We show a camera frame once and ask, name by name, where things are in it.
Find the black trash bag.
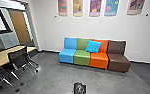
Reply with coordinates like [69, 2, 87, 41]
[73, 81, 88, 94]

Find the brown wooden door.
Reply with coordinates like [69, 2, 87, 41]
[9, 9, 34, 46]

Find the blue sofa chair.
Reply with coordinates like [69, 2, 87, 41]
[58, 36, 79, 65]

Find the green sofa chair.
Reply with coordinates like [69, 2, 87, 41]
[73, 38, 93, 67]

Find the cyan pillow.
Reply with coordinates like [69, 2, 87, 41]
[84, 40, 103, 54]

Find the orange sofa chair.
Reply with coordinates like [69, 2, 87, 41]
[89, 39, 110, 70]

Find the brown sofa chair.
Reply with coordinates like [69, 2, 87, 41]
[106, 40, 132, 74]

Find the long wooden table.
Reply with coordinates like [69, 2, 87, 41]
[0, 46, 37, 68]

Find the white wall outlet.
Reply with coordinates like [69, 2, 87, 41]
[53, 43, 59, 48]
[131, 50, 139, 55]

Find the white wall switch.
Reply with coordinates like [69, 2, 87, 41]
[45, 30, 51, 35]

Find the yellow wall poster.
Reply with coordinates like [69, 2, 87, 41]
[73, 0, 84, 17]

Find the orange wall poster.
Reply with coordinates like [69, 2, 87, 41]
[57, 0, 68, 17]

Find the light blue wall poster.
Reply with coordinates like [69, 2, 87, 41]
[104, 0, 121, 17]

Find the pink wall poster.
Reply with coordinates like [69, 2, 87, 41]
[126, 0, 147, 16]

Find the dark glass wall window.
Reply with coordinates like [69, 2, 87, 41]
[0, 31, 20, 54]

